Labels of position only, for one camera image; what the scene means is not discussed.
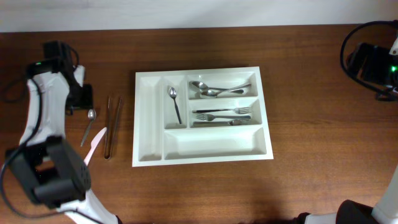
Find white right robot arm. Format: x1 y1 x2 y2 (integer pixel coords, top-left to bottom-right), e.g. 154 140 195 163
275 25 397 223

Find white plastic knife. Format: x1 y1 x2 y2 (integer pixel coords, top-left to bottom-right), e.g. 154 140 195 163
83 128 107 166

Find small steel teaspoon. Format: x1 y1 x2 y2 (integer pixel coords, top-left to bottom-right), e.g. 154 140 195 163
168 86 182 124
80 109 96 147

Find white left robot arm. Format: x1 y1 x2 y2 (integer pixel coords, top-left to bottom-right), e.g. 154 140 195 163
3 62 120 223

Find steel fork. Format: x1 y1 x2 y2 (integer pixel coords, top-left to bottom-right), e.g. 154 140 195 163
193 119 250 127

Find long steel tongs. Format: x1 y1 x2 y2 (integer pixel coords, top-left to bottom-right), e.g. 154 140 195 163
104 96 123 160

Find steel fork slanted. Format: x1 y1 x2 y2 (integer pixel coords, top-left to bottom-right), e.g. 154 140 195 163
192 113 251 121

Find steel tablespoon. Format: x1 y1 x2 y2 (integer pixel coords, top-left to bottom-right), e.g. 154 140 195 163
189 81 225 93
200 83 251 98

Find white cutlery tray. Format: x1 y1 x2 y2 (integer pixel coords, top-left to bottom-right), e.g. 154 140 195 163
132 67 273 167

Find steel fork horizontal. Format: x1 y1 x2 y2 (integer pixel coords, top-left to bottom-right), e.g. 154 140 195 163
192 107 252 114

